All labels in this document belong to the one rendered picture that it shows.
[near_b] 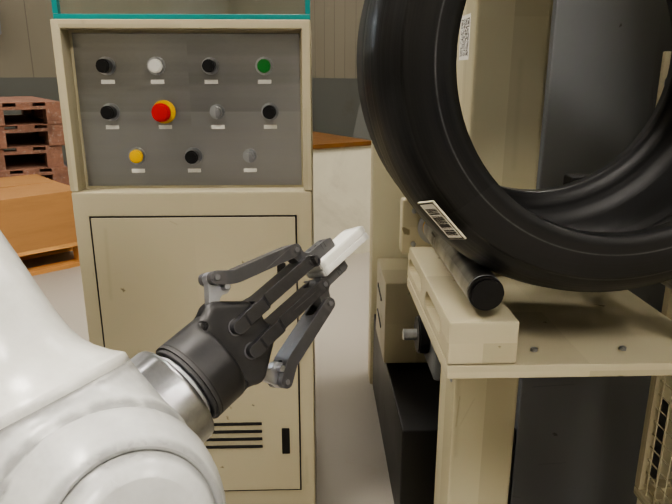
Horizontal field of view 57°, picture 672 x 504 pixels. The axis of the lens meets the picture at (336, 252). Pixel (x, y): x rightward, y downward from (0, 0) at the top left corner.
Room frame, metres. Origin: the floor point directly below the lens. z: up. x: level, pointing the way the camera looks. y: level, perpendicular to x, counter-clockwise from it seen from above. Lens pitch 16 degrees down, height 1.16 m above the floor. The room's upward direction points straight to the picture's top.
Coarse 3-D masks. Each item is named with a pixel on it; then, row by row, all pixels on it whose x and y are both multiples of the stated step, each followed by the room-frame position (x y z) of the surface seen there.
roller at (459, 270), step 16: (432, 240) 0.96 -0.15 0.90; (448, 256) 0.85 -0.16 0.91; (464, 256) 0.81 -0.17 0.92; (464, 272) 0.76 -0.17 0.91; (480, 272) 0.74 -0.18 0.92; (464, 288) 0.74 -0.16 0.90; (480, 288) 0.71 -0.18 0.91; (496, 288) 0.72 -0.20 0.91; (480, 304) 0.71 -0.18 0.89; (496, 304) 0.72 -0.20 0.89
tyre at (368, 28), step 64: (384, 0) 0.72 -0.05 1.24; (448, 0) 0.68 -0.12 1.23; (384, 64) 0.71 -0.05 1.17; (448, 64) 0.68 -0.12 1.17; (384, 128) 0.72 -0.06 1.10; (448, 128) 0.68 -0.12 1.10; (448, 192) 0.69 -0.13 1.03; (512, 192) 0.97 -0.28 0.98; (576, 192) 0.97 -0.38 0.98; (640, 192) 0.96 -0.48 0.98; (512, 256) 0.70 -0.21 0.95; (576, 256) 0.69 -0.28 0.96; (640, 256) 0.69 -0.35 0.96
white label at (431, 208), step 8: (432, 200) 0.69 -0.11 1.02; (424, 208) 0.71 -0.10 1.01; (432, 208) 0.70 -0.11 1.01; (440, 208) 0.68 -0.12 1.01; (432, 216) 0.71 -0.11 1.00; (440, 216) 0.69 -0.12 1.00; (440, 224) 0.71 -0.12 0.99; (448, 224) 0.69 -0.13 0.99; (448, 232) 0.71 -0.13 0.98; (456, 232) 0.69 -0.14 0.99
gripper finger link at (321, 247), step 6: (318, 240) 0.60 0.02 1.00; (324, 240) 0.58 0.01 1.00; (330, 240) 0.59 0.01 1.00; (312, 246) 0.59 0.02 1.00; (318, 246) 0.58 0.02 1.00; (324, 246) 0.58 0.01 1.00; (330, 246) 0.59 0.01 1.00; (306, 252) 0.58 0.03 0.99; (312, 252) 0.57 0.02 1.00; (318, 252) 0.57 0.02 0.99; (324, 252) 0.58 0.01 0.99; (294, 258) 0.56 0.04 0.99; (300, 258) 0.56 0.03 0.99
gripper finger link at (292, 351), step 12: (324, 300) 0.56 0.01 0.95; (312, 312) 0.56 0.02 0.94; (324, 312) 0.55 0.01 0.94; (300, 324) 0.55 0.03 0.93; (312, 324) 0.54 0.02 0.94; (288, 336) 0.54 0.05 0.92; (300, 336) 0.53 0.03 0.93; (312, 336) 0.53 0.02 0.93; (288, 348) 0.52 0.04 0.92; (300, 348) 0.52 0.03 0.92; (276, 360) 0.52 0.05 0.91; (288, 360) 0.51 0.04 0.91; (300, 360) 0.51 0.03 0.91; (288, 372) 0.50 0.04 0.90; (288, 384) 0.50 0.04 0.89
